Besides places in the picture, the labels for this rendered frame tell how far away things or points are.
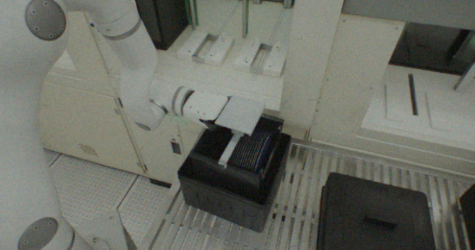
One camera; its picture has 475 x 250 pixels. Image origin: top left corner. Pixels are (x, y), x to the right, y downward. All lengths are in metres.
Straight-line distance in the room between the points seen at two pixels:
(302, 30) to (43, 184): 0.71
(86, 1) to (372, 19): 0.69
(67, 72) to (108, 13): 0.96
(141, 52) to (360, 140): 0.84
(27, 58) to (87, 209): 1.63
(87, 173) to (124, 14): 1.68
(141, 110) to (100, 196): 1.36
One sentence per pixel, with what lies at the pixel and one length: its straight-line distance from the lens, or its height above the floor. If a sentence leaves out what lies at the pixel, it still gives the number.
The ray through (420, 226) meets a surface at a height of 0.86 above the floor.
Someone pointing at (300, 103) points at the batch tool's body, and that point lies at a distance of 1.05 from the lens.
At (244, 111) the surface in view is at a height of 1.11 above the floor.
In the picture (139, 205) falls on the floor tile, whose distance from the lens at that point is 1.99.
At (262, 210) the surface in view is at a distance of 0.86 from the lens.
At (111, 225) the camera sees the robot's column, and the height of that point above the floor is 0.76.
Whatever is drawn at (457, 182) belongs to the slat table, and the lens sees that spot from 1.32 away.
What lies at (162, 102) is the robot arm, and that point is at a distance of 0.86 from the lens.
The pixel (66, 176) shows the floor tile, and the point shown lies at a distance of 2.29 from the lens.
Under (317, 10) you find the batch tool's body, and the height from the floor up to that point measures 1.30.
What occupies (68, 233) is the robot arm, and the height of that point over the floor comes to 0.98.
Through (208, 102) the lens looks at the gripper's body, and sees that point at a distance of 0.82.
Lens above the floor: 1.67
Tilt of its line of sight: 46 degrees down
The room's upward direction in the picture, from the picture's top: straight up
